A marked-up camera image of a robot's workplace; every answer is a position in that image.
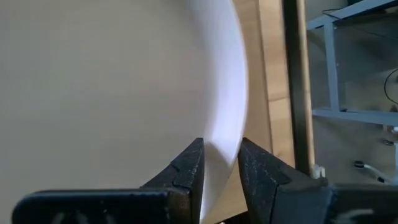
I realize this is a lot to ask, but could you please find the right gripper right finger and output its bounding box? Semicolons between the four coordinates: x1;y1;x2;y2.
238;138;398;224

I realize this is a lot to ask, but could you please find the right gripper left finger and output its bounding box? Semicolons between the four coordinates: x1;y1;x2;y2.
12;138;206;224

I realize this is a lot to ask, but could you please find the beige plate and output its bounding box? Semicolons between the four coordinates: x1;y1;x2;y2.
0;0;249;224

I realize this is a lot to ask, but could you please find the white chair base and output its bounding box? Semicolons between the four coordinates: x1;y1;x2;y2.
353;126;398;185

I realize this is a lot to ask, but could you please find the small white bracket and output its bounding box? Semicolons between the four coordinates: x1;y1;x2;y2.
312;164;326;180

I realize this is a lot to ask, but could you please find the black aluminium frame rail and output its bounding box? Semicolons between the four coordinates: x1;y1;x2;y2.
281;0;315;177

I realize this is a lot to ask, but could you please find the grey-blue metal frame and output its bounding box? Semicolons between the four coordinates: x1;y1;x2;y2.
306;0;398;127

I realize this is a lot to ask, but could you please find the thin black cable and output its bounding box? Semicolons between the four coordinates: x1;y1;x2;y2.
383;67;398;103

